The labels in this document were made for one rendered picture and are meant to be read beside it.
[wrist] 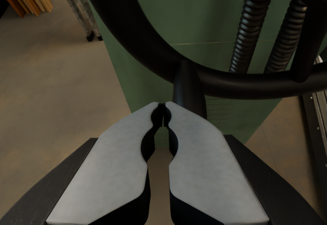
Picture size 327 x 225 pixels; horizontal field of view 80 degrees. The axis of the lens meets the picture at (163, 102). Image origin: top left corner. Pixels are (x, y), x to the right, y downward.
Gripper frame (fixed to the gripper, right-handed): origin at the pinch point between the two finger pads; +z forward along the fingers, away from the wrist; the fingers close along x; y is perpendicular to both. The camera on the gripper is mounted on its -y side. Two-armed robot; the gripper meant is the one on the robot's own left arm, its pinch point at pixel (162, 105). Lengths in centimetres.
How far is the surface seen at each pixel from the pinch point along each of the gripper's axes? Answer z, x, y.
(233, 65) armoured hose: 14.4, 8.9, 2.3
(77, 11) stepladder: 113, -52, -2
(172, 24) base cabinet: 26.1, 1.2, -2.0
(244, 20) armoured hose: 11.6, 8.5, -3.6
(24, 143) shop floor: 61, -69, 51
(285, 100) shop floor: 78, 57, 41
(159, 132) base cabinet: 49, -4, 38
